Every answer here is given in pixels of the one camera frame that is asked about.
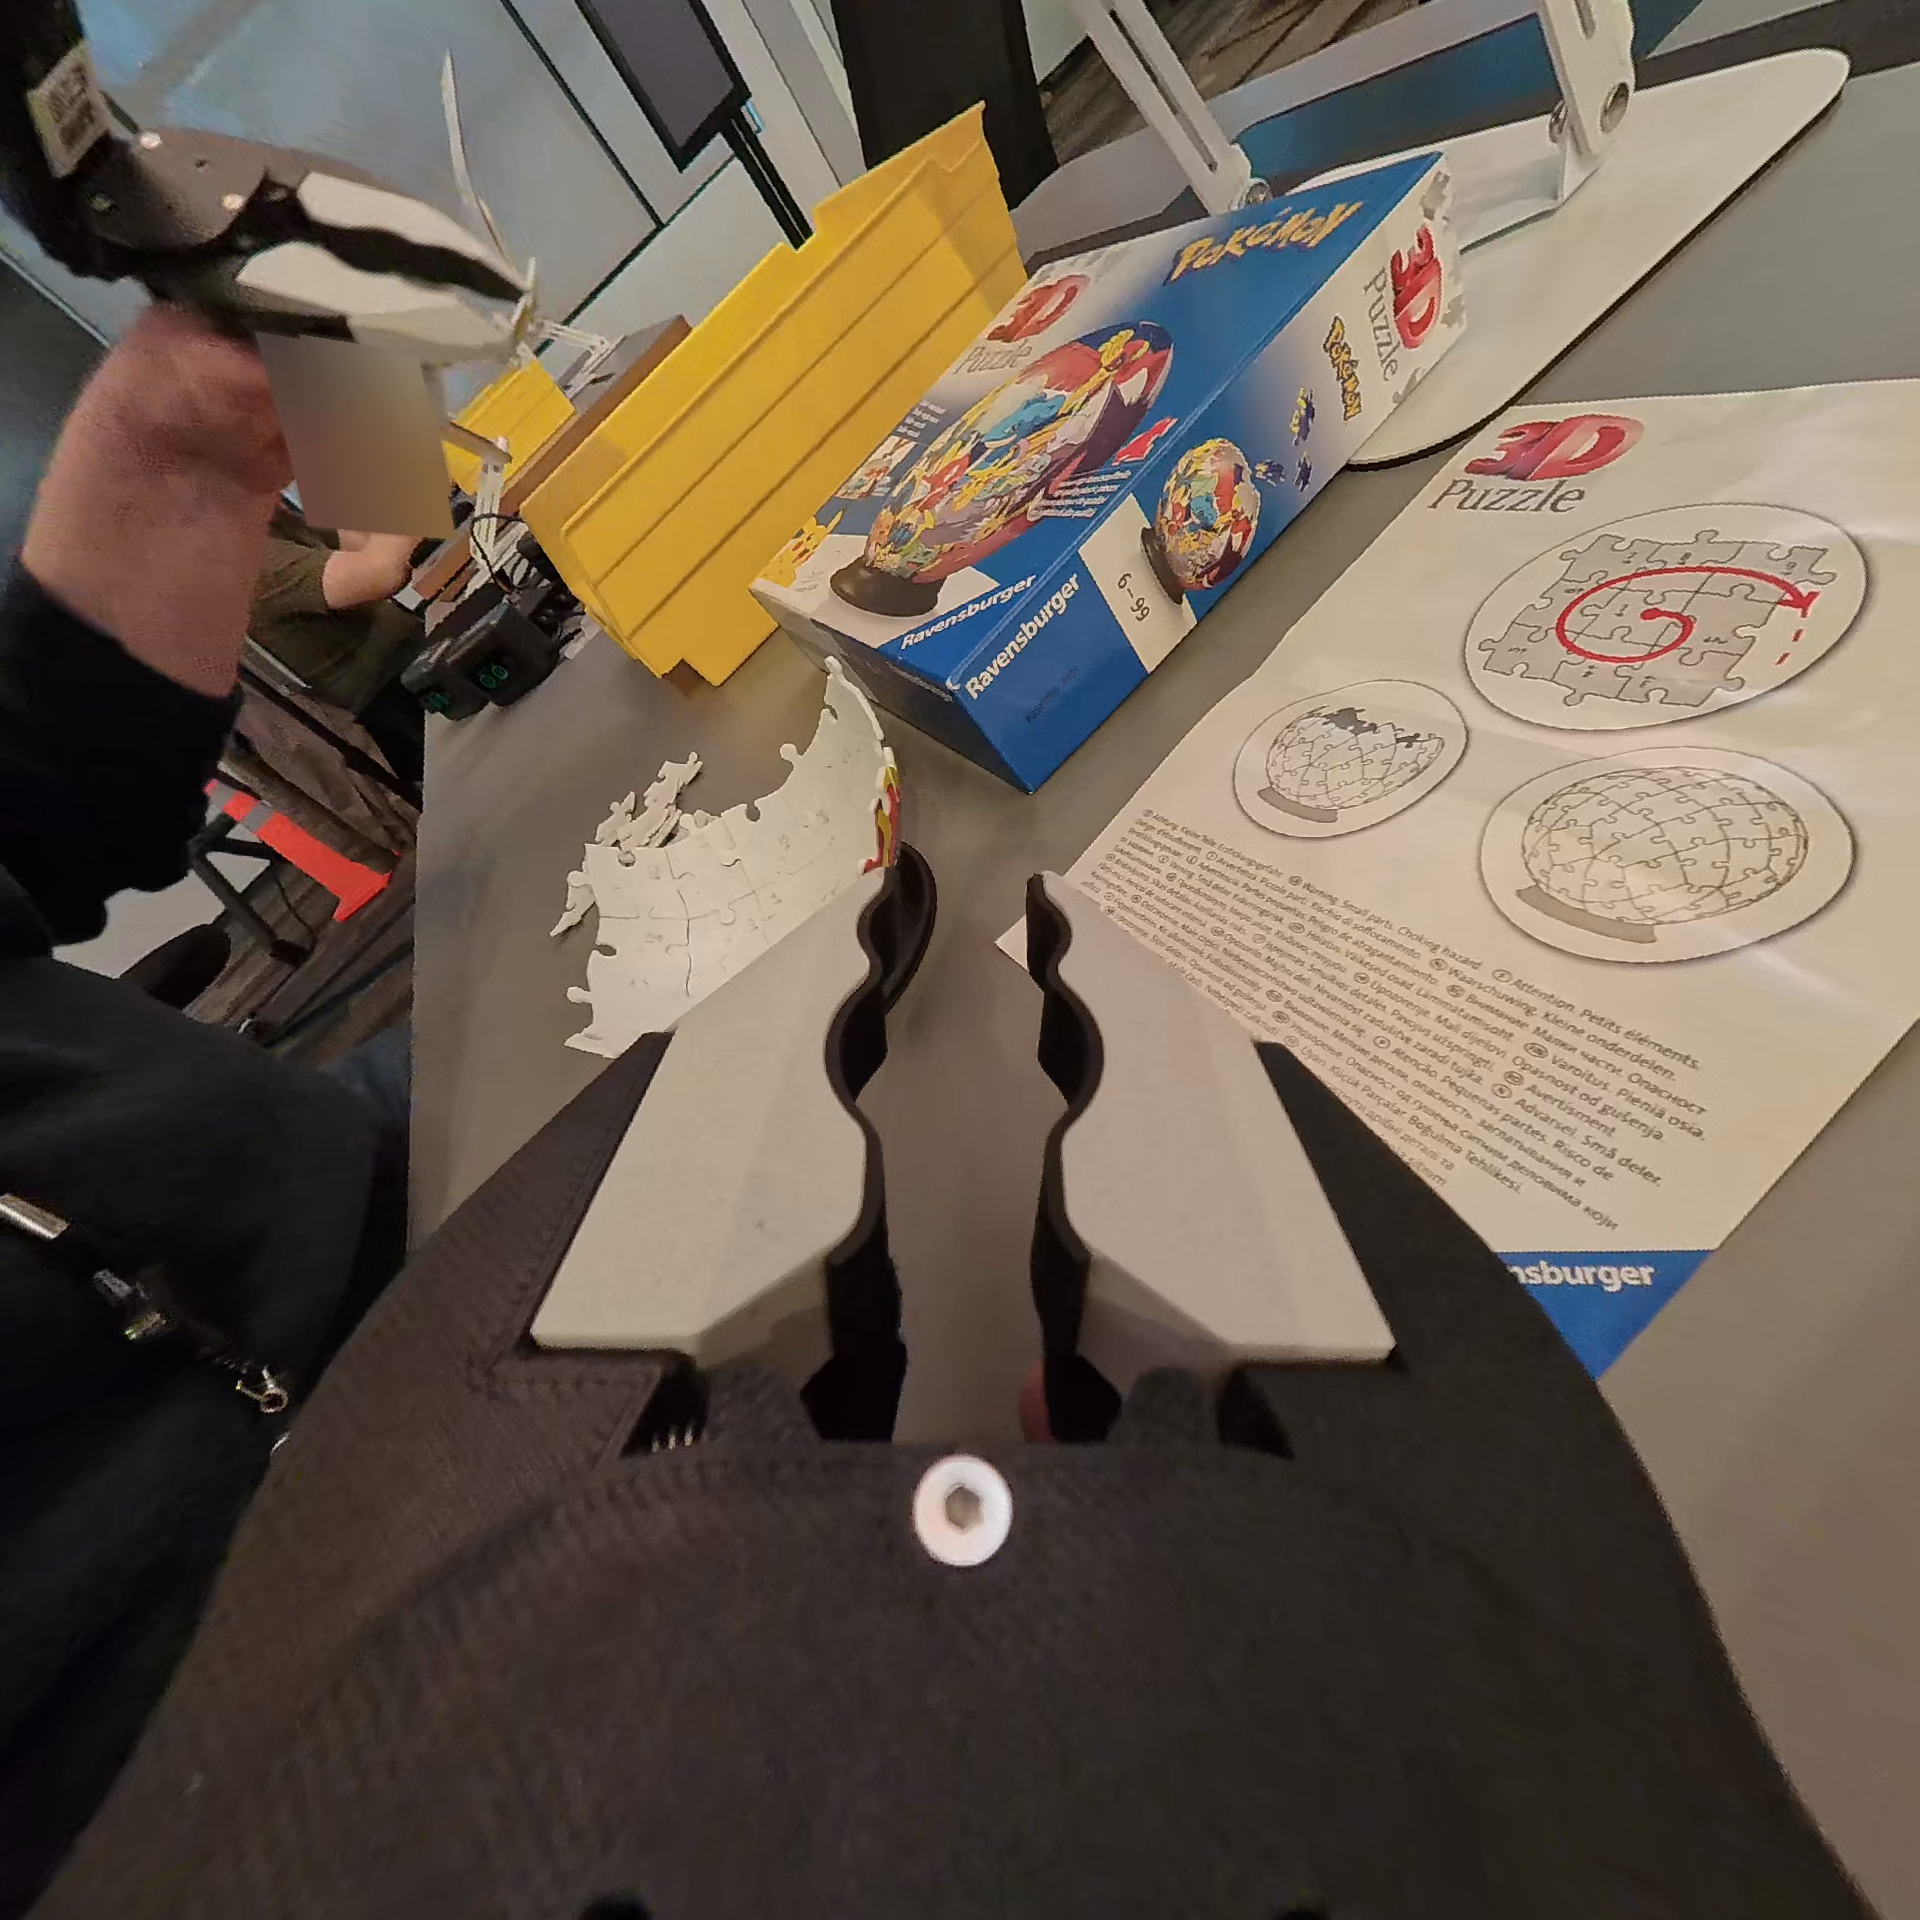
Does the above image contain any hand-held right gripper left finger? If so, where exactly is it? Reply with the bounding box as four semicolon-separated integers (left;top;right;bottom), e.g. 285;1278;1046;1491
529;867;910;1443

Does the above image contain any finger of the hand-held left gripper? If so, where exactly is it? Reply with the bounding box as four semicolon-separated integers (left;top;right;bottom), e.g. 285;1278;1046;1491
237;241;539;372
241;165;522;297

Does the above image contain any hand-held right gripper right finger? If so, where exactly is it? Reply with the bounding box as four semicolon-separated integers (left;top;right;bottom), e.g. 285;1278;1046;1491
1025;873;1402;1443

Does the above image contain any white half-built puzzle ball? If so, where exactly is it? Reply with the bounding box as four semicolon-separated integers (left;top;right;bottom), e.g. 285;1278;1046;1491
546;660;902;1059

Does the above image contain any heap of jigsaw pieces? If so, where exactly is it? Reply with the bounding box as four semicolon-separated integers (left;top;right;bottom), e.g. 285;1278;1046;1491
599;755;706;849

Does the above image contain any yellow plastic bin holding pieces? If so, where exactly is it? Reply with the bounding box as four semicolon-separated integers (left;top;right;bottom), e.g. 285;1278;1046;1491
516;105;1033;694

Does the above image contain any person's left forearm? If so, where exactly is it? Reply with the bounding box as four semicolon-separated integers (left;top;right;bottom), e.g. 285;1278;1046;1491
0;555;243;947

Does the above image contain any black round ball stand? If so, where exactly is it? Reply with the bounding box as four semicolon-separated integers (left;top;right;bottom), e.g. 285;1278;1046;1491
870;840;939;1009

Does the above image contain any blue puzzle box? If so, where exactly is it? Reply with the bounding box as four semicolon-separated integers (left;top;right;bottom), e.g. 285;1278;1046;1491
750;152;1466;793

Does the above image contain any person's left hand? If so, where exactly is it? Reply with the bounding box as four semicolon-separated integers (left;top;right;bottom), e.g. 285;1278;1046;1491
22;306;294;699

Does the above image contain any printed instruction sheet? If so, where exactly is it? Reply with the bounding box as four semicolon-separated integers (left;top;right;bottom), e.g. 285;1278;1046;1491
996;374;1920;1384

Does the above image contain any dark monitor screen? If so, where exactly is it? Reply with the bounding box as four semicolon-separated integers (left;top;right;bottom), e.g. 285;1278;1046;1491
577;0;753;170

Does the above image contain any person's blue jeans leg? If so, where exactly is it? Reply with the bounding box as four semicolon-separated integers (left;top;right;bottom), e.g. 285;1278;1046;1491
334;1025;414;1149

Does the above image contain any dark pillar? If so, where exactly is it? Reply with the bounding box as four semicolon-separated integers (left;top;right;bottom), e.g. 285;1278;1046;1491
831;0;1046;213

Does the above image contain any white desk stand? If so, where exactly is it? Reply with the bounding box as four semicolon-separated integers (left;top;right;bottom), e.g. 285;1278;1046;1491
1049;0;1849;466

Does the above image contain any red metal frame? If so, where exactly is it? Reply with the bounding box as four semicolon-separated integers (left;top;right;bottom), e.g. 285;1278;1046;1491
211;787;395;924

